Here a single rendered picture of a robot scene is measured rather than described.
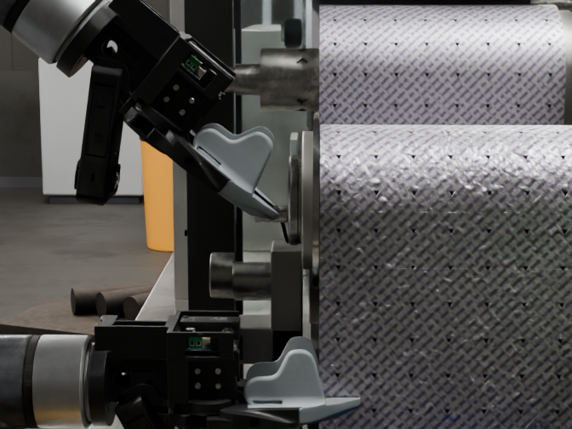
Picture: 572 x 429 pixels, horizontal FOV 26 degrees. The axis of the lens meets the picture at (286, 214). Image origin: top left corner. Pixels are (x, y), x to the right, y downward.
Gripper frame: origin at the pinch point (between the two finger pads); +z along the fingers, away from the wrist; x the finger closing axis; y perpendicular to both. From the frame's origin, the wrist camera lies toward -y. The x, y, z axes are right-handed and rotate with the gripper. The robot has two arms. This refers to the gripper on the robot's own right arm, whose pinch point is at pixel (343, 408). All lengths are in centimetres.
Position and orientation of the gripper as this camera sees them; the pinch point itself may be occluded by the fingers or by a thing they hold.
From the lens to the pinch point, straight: 101.1
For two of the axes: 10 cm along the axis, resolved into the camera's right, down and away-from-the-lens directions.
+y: 0.0, -9.9, -1.7
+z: 10.0, 0.0, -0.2
